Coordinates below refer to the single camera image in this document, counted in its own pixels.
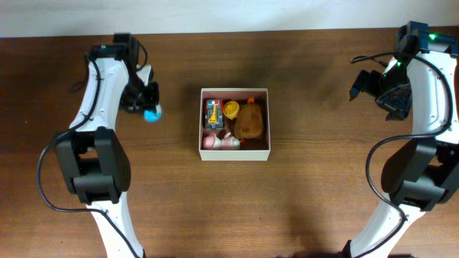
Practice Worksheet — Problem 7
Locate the blue ball toy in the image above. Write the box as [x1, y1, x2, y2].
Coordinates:
[143, 104, 162, 123]

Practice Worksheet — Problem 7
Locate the grey toy car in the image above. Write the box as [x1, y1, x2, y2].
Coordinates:
[203, 99, 224, 130]

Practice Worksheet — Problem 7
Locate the pink white duck toy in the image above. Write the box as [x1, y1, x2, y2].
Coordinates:
[202, 133, 241, 151]

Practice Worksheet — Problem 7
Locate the yellow ball toy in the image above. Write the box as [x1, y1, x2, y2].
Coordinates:
[222, 100, 240, 120]

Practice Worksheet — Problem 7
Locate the brown plush toy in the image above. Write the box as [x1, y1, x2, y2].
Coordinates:
[234, 96, 266, 140]

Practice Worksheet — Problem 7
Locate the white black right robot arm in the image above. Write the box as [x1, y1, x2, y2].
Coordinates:
[341, 21, 458, 257]

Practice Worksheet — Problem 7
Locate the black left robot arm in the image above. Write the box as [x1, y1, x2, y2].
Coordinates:
[50, 33, 162, 257]

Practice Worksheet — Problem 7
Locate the beige cardboard box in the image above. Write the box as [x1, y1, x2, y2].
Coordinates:
[198, 88, 271, 161]

